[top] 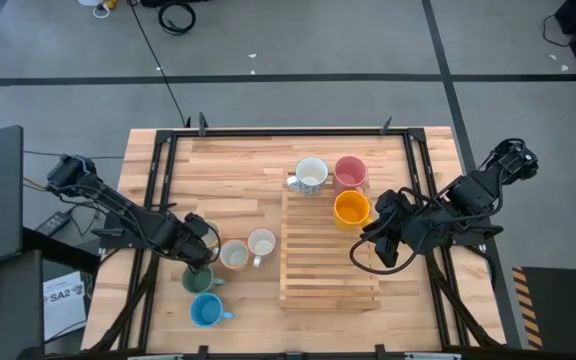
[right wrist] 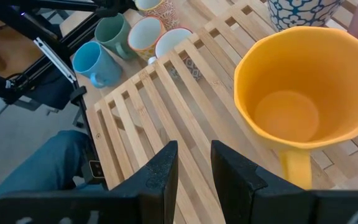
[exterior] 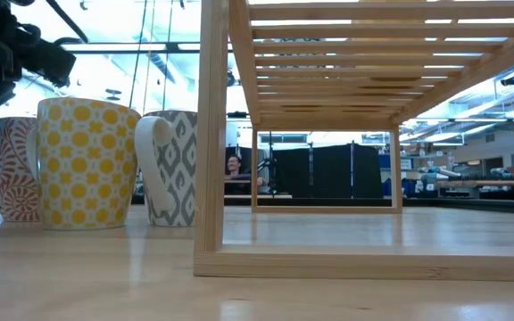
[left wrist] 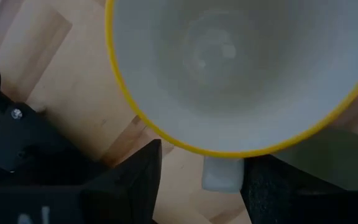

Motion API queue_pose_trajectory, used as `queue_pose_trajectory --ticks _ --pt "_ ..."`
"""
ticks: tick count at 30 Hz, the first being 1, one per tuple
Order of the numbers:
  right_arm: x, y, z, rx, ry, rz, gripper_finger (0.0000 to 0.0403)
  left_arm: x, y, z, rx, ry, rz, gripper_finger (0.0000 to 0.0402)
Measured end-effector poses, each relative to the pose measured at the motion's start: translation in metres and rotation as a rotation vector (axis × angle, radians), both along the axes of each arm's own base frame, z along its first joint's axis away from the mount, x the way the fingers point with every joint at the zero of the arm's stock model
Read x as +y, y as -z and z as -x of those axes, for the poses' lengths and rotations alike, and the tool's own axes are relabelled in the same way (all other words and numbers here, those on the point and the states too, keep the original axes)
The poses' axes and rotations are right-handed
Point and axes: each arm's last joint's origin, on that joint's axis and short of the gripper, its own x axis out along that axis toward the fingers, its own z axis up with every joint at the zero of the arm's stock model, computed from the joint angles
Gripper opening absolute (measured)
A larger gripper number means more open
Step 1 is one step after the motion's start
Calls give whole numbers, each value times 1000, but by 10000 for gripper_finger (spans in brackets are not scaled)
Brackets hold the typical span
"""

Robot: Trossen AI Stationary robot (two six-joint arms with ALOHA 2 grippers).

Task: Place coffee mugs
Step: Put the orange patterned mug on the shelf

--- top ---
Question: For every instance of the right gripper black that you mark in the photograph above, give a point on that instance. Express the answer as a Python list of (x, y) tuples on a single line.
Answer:
[(410, 227)]

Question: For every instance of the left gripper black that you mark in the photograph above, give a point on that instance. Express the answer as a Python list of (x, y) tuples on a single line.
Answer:
[(188, 245)]

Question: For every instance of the black metal table frame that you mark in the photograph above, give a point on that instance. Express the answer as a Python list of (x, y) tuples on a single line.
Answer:
[(288, 132)]

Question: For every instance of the white mug orange rim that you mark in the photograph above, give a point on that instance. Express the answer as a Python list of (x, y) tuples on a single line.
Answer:
[(234, 255)]

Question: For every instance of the white SA2 paper sheet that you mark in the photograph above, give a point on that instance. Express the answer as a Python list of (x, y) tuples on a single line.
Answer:
[(63, 305)]

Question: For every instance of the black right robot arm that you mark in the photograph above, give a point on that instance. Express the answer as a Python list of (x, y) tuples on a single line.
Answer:
[(473, 192)]

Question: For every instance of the hazard-striped black mat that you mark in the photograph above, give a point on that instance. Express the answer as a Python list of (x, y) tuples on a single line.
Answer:
[(563, 310)]

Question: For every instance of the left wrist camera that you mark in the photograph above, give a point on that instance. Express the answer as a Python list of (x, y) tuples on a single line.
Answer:
[(196, 223)]

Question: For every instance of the black cabinet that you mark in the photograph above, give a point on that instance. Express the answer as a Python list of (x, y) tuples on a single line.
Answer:
[(178, 2)]

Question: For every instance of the black power adapter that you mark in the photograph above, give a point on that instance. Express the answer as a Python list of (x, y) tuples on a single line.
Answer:
[(53, 223)]

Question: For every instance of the white blue-patterned mug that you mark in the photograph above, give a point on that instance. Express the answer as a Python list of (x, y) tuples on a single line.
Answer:
[(312, 172)]

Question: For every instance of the white mug red rim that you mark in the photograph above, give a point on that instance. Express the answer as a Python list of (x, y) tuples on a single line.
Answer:
[(262, 244)]

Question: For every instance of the white trash bin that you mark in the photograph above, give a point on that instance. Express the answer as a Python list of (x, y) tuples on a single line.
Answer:
[(89, 2)]

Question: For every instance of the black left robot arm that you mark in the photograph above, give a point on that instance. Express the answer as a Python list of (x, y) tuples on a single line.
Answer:
[(128, 220)]

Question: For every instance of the blue mug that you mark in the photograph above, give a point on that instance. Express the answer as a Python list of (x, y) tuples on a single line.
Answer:
[(208, 311)]

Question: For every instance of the dark grey cabinet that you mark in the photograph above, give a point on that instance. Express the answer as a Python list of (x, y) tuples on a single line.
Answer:
[(13, 310)]

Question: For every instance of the pink mug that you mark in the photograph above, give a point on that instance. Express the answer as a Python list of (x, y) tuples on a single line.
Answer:
[(350, 172)]

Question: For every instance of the green mug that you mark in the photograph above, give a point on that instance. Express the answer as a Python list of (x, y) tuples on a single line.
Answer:
[(203, 282)]

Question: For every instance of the wooden slatted rack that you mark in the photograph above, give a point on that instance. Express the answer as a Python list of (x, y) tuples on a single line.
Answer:
[(318, 280)]

